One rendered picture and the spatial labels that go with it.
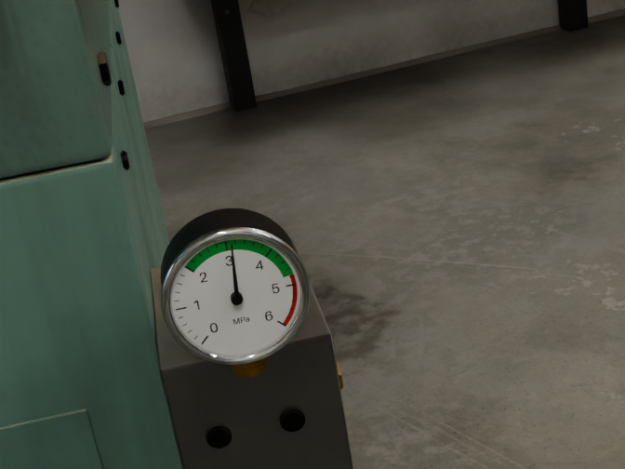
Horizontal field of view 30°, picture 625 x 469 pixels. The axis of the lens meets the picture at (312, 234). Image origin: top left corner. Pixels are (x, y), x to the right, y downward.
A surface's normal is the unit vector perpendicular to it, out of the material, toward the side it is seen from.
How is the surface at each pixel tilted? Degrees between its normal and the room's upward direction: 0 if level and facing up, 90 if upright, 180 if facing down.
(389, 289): 0
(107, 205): 90
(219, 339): 90
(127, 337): 90
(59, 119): 90
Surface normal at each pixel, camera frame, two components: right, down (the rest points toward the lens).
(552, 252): -0.15, -0.91
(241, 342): 0.16, 0.36
